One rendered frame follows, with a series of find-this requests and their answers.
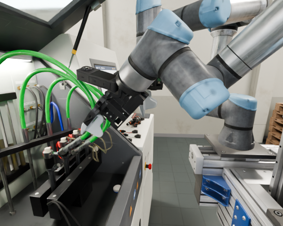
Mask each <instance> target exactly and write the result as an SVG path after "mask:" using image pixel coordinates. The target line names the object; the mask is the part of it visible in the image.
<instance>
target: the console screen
mask: <svg viewBox="0 0 283 226"><path fill-rule="evenodd" d="M89 60H90V63H91V66H92V67H93V68H95V69H99V70H102V71H106V72H108V73H111V74H114V73H115V72H116V71H117V67H116V63H114V62H108V61H101V60H96V59H91V58H90V59H89ZM98 89H99V90H100V91H101V92H102V93H103V94H105V91H107V89H104V88H101V87H98Z"/></svg>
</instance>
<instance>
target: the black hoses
mask: <svg viewBox="0 0 283 226"><path fill-rule="evenodd" d="M40 87H43V88H44V89H46V90H47V91H48V89H47V88H46V87H45V86H43V85H40ZM32 88H36V89H37V90H38V91H39V92H40V93H41V95H42V97H43V109H42V108H41V107H38V101H37V97H36V95H35V93H34V92H33V91H32V90H31V89H30V88H29V87H26V89H28V90H29V91H30V92H31V93H32V94H33V96H34V98H35V105H36V118H35V129H33V130H32V131H34V138H33V139H36V134H38V137H37V138H40V137H43V136H46V135H47V132H48V131H47V128H46V121H45V125H44V129H43V133H42V135H40V134H41V129H42V125H43V119H44V115H45V117H46V114H45V112H44V110H45V97H44V94H43V92H42V91H41V90H40V89H39V88H38V87H37V86H33V87H32ZM51 102H52V95H50V103H51ZM50 103H49V111H50V109H51V104H50ZM38 109H40V110H41V111H42V117H41V123H40V130H39V132H38V131H37V124H38ZM45 130H46V132H45ZM44 133H45V135H44Z"/></svg>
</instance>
